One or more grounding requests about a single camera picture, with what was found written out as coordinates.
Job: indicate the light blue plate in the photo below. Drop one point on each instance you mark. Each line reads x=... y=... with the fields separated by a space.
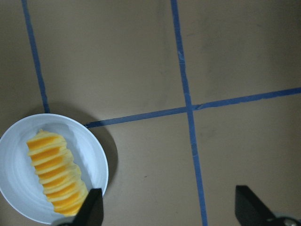
x=18 y=183

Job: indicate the ridged yellow bread loaf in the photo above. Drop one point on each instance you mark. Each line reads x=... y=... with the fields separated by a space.
x=58 y=174

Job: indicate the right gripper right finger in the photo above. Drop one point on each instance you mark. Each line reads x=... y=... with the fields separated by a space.
x=250 y=210

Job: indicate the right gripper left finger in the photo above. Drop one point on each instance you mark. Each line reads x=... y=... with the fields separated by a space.
x=91 y=212

